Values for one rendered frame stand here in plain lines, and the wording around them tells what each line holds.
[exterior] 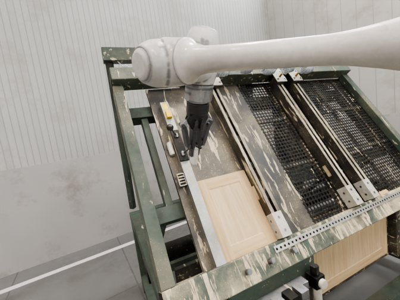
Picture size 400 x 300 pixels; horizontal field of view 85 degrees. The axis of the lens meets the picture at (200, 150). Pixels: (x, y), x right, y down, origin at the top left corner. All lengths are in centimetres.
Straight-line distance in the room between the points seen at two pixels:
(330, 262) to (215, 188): 108
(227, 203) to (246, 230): 16
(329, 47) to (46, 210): 349
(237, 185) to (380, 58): 90
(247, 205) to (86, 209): 276
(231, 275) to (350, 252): 122
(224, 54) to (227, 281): 89
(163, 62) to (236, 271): 90
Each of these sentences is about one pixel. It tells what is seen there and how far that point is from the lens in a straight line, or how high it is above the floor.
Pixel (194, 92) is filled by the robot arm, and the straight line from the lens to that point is 67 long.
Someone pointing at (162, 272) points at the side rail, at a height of 96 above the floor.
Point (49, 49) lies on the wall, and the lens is 370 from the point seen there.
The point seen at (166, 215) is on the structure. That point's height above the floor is 111.
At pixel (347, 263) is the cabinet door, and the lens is 212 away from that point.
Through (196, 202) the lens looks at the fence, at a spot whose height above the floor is 115.
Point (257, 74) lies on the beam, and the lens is 182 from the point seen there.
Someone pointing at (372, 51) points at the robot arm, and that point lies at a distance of 54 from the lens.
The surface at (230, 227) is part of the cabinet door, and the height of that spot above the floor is 100.
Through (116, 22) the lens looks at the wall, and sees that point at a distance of 396.
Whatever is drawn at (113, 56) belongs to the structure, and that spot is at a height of 213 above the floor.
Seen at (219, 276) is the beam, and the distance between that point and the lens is 107.
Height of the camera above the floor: 152
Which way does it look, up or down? 7 degrees down
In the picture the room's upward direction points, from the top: 8 degrees counter-clockwise
